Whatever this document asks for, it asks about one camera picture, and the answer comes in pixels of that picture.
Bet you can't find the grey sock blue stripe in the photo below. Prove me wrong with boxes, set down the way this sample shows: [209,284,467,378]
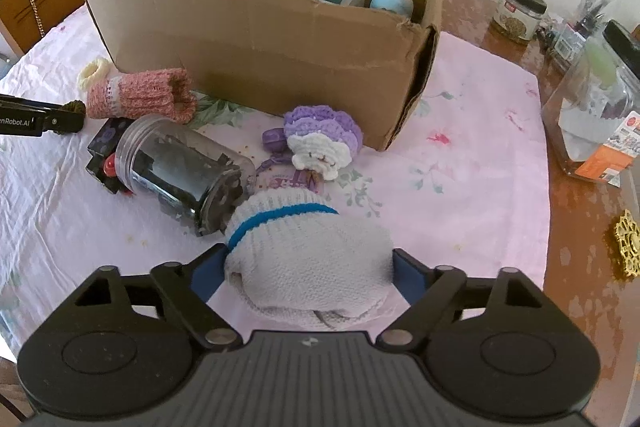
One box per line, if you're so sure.
[224,187,393,331]

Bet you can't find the blue white round toy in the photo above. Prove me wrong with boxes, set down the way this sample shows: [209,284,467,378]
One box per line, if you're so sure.
[370,0,414,18]

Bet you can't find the clear jar dark contents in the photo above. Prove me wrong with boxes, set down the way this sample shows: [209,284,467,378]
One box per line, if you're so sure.
[115,115,257,236]

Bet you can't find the cream hair scrunchie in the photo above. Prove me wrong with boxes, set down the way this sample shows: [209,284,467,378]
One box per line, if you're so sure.
[77,56,112,92]

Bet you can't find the black toy red buttons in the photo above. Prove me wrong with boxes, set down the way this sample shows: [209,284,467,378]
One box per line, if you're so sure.
[86,118,134,194]

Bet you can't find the pink white knitted roll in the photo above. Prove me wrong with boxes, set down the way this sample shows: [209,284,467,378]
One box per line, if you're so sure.
[86,68,198,124]

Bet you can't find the purple white crochet doll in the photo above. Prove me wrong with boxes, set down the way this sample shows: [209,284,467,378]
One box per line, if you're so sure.
[262,105,363,181]

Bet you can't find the yellow crochet coaster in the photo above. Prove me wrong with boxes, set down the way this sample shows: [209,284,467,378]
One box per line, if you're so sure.
[613,209,640,277]

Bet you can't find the large clear jar black lid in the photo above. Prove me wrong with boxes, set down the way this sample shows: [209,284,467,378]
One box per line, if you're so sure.
[541,20,639,186]

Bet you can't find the brown cardboard box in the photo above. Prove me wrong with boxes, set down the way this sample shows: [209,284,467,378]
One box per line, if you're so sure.
[86,0,442,150]

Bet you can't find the pen holder with pens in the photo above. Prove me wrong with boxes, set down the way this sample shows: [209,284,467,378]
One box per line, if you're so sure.
[547,0,611,72]

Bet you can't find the small jar black lid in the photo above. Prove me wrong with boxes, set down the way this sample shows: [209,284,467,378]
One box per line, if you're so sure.
[491,0,548,44]

